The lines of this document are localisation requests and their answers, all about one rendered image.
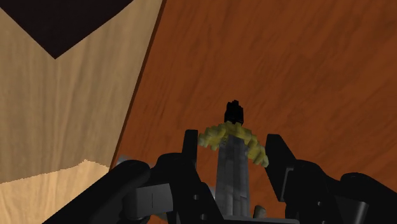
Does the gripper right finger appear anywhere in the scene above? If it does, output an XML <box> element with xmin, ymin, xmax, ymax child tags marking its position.
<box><xmin>265</xmin><ymin>133</ymin><xmax>397</xmax><ymax>224</ymax></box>

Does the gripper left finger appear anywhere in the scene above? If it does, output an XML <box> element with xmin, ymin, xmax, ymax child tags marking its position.
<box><xmin>43</xmin><ymin>129</ymin><xmax>225</xmax><ymax>224</ymax></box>

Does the small beige object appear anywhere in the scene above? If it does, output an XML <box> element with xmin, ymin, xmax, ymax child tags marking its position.
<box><xmin>253</xmin><ymin>205</ymin><xmax>267</xmax><ymax>218</ymax></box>

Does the toy sword with yellow guard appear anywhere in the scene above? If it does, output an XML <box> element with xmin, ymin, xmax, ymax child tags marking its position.
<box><xmin>197</xmin><ymin>99</ymin><xmax>269</xmax><ymax>218</ymax></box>

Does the brown wooden table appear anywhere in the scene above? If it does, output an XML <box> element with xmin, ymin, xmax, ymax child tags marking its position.
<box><xmin>109</xmin><ymin>0</ymin><xmax>397</xmax><ymax>224</ymax></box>

